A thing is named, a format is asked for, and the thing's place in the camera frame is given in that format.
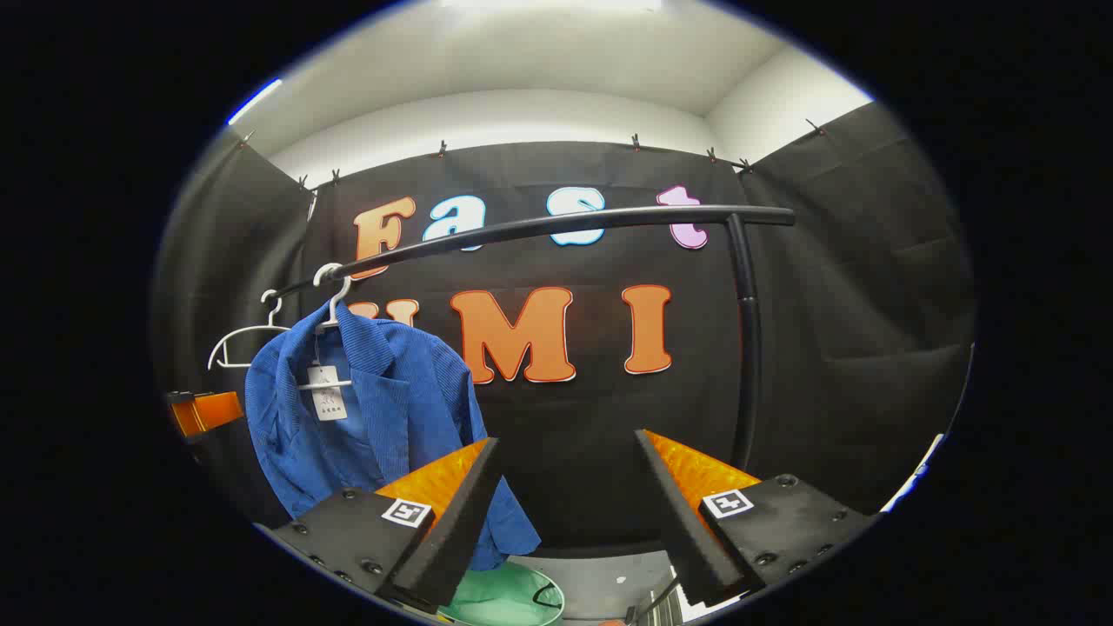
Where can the white plastic hanger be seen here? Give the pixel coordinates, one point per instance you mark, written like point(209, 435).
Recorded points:
point(261, 329)
point(333, 311)

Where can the black metal clothes rack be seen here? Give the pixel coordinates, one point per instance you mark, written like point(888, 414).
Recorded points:
point(748, 348)

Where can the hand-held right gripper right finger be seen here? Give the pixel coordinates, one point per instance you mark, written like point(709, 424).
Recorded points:
point(687, 522)

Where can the row of black cloth clips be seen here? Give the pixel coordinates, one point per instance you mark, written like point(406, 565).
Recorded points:
point(442, 149)

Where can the white garment tag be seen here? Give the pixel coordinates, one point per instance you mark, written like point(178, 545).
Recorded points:
point(329, 400)

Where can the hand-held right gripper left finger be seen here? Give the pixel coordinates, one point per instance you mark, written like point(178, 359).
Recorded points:
point(452, 530)

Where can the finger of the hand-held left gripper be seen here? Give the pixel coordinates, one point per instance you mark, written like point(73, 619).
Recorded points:
point(209, 410)

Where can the black backdrop cloth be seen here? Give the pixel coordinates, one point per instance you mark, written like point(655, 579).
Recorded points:
point(826, 304)

